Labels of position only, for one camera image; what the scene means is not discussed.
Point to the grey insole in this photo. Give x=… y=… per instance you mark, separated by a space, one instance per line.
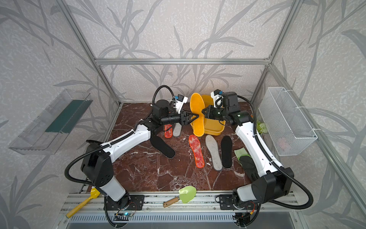
x=212 y=147
x=177 y=130

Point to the potted artificial plant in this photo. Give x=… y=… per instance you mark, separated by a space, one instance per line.
x=261 y=128

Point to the yellow insole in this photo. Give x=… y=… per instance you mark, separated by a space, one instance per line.
x=197 y=105

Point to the clear plastic wall shelf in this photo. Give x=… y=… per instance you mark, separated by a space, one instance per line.
x=46 y=134

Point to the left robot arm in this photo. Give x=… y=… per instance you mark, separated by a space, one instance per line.
x=95 y=167

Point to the right black insole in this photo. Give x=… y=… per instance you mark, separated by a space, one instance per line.
x=226 y=148

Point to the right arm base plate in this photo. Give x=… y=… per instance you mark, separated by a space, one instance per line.
x=228 y=202

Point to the green garden trowel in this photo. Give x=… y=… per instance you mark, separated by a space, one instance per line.
x=186 y=194

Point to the green circuit board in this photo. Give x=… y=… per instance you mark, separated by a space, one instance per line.
x=126 y=216

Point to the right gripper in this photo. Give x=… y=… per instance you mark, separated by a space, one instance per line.
x=208 y=114

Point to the black insole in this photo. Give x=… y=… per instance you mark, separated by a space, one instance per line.
x=226 y=148
x=161 y=146

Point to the left black insole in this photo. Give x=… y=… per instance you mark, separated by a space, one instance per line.
x=161 y=146

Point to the yellow plastic storage box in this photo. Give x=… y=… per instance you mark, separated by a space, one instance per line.
x=212 y=127

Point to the red insole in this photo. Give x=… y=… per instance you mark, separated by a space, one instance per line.
x=168 y=131
x=196 y=148

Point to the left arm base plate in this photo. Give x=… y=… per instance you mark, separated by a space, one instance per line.
x=127 y=202

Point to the yellow plastic spatula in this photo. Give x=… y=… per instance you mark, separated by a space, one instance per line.
x=94 y=193

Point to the white wire basket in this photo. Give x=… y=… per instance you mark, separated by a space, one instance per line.
x=290 y=131

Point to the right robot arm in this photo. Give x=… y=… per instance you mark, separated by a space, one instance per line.
x=269 y=179

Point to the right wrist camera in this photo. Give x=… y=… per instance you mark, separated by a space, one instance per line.
x=217 y=97

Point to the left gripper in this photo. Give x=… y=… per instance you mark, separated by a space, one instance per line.
x=183 y=116

